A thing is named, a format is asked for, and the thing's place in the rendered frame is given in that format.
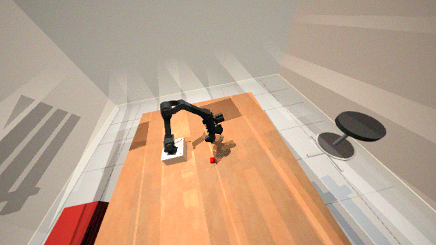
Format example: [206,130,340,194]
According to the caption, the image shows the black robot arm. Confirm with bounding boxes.
[160,99,224,155]

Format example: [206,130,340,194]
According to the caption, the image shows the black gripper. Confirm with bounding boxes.
[205,122,218,143]

